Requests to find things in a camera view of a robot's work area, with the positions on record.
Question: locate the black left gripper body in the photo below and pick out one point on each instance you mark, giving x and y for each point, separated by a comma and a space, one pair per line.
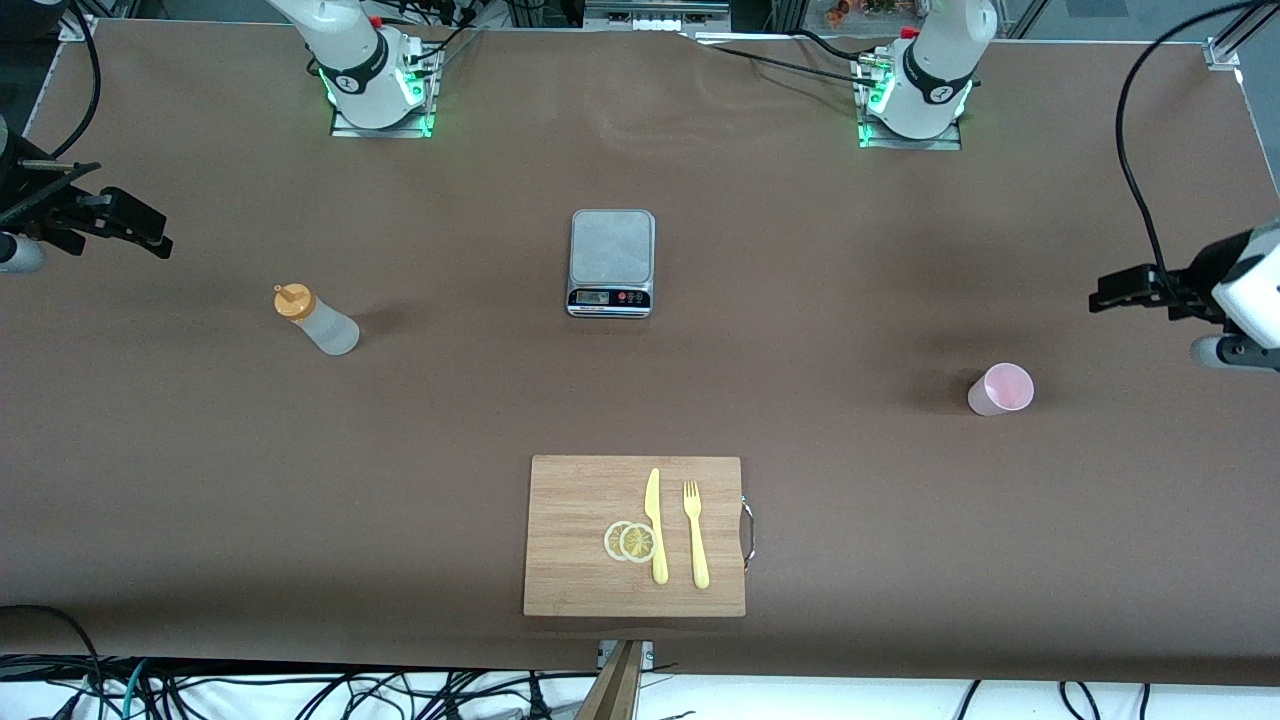
1189, 288

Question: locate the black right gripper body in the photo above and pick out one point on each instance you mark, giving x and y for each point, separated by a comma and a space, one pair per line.
42, 207

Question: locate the pink plastic cup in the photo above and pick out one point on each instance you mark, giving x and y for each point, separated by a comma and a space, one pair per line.
985, 400

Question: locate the clear sauce bottle orange cap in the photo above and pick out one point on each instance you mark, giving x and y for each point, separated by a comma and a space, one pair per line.
325, 330

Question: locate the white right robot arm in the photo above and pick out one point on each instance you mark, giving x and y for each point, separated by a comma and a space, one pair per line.
350, 50

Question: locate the brown table cover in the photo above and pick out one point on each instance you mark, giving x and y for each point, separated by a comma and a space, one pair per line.
200, 500

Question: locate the silver digital kitchen scale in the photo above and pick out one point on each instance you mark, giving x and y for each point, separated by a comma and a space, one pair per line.
612, 250

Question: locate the yellow plastic fork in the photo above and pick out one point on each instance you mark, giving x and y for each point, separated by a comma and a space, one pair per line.
699, 560

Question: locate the wooden cutting board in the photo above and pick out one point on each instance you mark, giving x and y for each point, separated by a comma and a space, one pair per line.
570, 520

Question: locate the yellow plastic knife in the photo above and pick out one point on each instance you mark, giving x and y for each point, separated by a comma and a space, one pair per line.
657, 540

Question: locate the white power strip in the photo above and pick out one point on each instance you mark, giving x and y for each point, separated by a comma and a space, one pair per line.
655, 22

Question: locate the lemon slice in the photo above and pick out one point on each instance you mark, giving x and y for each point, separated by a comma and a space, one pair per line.
637, 543
611, 541

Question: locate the metal corner bracket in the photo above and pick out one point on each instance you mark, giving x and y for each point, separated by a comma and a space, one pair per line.
75, 30

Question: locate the aluminium frame corner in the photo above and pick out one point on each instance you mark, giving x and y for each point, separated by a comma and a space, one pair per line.
1222, 52

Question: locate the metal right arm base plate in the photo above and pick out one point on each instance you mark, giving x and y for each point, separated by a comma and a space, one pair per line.
380, 131

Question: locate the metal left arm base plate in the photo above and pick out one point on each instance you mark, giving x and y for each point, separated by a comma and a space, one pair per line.
910, 144

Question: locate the small metal bracket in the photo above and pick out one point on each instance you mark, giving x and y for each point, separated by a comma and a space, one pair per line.
648, 655

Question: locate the wooden post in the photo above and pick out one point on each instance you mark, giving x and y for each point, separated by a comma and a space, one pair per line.
615, 690

